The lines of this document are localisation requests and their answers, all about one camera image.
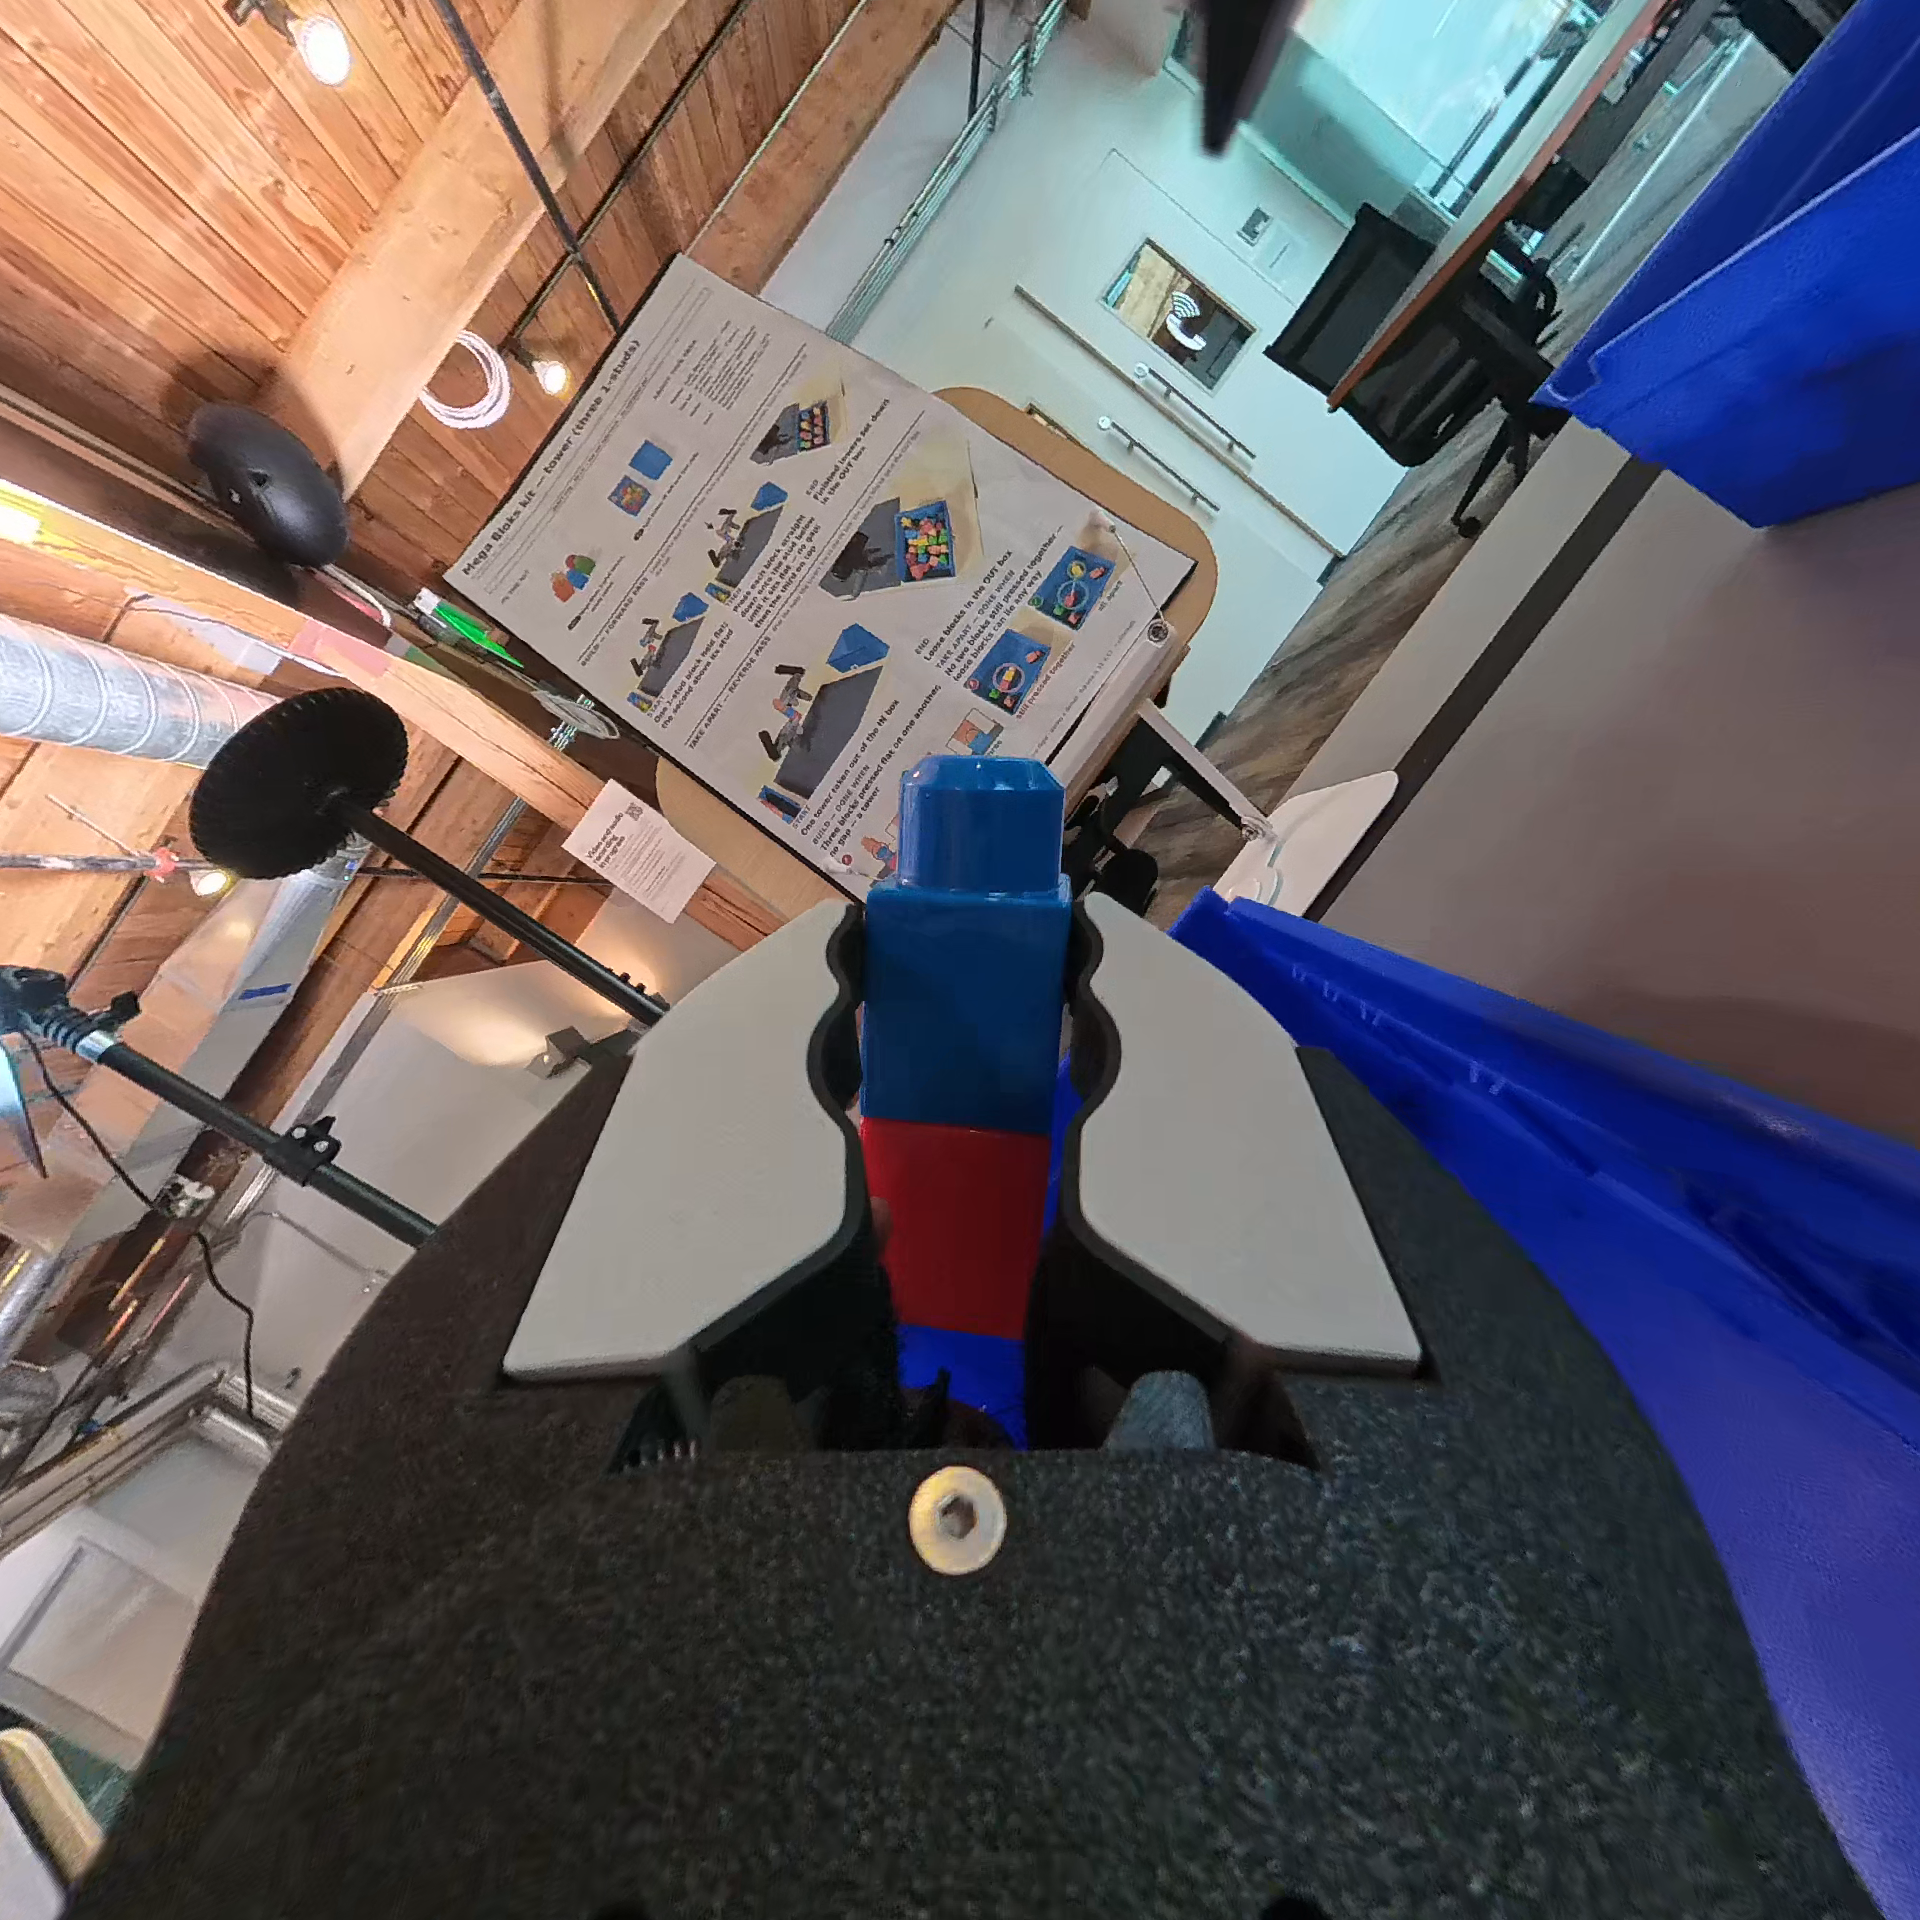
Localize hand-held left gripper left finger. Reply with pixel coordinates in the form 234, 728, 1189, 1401
504, 896, 881, 1427

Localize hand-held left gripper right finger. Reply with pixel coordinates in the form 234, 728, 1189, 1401
1050, 892, 1426, 1383

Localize red mega block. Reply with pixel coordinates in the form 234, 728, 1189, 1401
858, 1113, 1052, 1336

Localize blue mega block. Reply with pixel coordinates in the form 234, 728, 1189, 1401
896, 1323, 1038, 1448
861, 753, 1075, 1119

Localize blue plastic bin with blocks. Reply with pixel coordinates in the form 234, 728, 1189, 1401
1534, 0, 1920, 531

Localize white paper sign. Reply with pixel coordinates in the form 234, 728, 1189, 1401
568, 779, 713, 920

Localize black stand pole with disc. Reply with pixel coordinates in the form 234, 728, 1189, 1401
190, 692, 673, 1029

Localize printed instruction poster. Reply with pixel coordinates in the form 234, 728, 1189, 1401
442, 252, 1197, 903

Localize instruction sheet on stand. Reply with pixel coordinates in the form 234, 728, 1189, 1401
652, 387, 1401, 910

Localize black round ceiling fixture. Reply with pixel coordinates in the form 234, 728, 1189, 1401
188, 403, 350, 568

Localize black office chair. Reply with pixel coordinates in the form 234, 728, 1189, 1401
1264, 201, 1562, 536

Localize wooden desk with black legs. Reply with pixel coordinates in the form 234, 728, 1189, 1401
1328, 0, 1674, 413

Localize silver air duct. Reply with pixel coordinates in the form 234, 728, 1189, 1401
0, 613, 280, 769

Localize white ring lamp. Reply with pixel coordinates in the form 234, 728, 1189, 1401
416, 333, 515, 430

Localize black ceiling track rail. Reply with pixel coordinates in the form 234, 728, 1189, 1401
435, 0, 619, 325

